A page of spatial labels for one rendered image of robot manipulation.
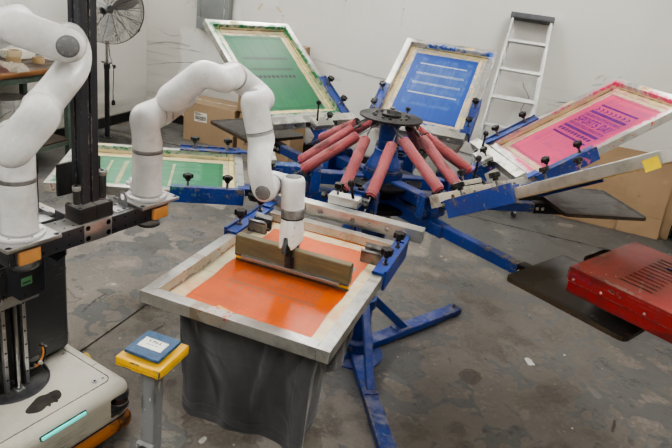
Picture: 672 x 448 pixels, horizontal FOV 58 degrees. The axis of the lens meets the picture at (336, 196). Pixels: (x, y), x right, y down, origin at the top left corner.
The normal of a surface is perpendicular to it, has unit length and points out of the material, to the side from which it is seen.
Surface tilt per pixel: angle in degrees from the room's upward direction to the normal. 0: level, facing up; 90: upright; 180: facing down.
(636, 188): 78
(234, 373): 92
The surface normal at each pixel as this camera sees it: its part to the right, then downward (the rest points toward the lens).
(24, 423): 0.12, -0.93
